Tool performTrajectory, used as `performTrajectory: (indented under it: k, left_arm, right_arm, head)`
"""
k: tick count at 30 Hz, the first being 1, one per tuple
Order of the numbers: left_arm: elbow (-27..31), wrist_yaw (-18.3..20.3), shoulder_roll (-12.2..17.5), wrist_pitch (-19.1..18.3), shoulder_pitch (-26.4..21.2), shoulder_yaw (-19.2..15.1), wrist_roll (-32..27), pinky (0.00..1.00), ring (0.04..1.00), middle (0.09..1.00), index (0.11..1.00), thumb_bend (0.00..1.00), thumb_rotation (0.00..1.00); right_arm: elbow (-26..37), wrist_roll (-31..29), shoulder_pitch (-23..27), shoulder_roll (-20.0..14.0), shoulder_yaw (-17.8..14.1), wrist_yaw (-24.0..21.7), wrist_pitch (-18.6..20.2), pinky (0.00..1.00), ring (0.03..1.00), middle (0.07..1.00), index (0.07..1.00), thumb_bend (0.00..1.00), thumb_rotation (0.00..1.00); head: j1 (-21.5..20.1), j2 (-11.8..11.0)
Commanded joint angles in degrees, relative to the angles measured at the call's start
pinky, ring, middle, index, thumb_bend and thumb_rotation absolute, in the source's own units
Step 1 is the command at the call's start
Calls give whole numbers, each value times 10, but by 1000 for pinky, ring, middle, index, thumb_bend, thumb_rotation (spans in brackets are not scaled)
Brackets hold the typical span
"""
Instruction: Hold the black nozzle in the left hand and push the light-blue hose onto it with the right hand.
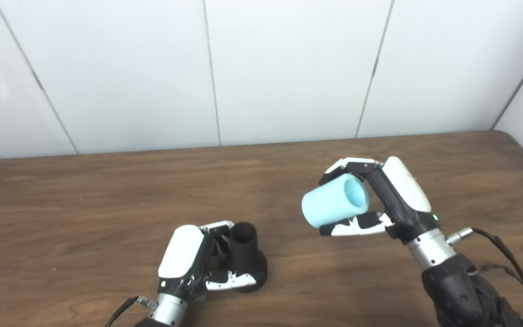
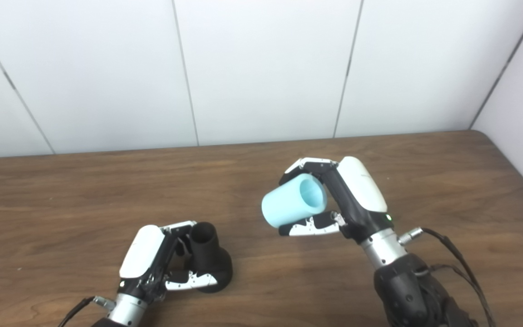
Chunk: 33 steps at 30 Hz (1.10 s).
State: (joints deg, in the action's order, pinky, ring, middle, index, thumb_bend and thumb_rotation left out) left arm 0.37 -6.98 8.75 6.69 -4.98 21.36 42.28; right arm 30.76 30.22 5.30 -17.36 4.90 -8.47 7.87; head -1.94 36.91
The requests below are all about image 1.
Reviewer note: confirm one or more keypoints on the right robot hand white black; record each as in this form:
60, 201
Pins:
402, 186

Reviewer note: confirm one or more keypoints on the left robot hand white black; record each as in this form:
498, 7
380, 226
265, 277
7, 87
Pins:
180, 252

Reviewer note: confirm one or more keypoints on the black funnel-shaped nozzle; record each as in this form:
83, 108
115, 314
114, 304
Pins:
245, 254

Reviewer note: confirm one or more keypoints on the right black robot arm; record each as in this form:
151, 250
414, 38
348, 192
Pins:
452, 290

